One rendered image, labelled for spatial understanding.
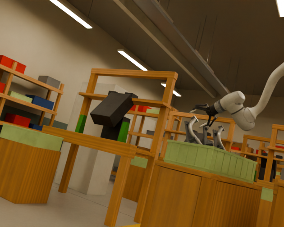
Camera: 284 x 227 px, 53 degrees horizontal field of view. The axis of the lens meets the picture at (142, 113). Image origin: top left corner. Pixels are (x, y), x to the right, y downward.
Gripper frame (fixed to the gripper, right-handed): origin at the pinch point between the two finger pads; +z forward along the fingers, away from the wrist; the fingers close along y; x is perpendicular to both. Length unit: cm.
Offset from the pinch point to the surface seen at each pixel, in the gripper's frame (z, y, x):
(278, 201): -42, -55, 43
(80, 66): 529, 216, -451
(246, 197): -8, -65, 18
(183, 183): 7, -25, 47
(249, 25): 90, 22, -581
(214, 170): -13.4, -27.6, 38.1
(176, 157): 11.2, -11.2, 32.5
